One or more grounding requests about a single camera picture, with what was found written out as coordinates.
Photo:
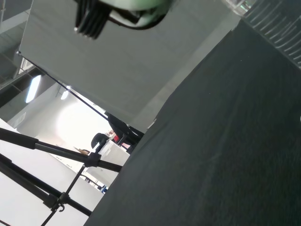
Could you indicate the grey backdrop sheet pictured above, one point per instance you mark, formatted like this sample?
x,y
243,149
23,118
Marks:
x,y
117,70

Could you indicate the black bench cloth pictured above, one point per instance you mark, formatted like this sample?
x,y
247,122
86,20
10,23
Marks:
x,y
211,141

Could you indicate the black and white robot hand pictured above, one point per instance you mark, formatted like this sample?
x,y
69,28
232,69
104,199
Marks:
x,y
131,14

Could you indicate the black tripod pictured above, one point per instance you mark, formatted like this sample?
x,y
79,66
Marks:
x,y
18,139

